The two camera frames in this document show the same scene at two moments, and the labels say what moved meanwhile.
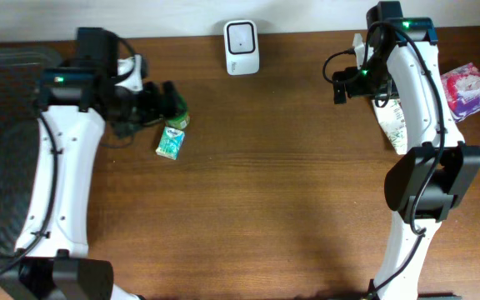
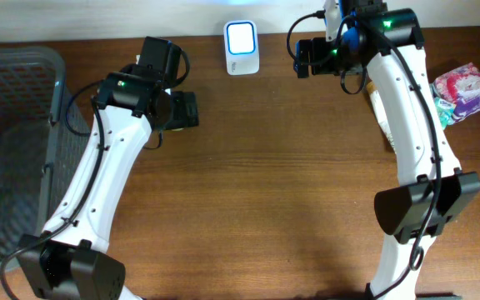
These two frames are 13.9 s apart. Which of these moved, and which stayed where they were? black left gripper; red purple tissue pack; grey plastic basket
Moved: black left gripper
Stayed: red purple tissue pack; grey plastic basket
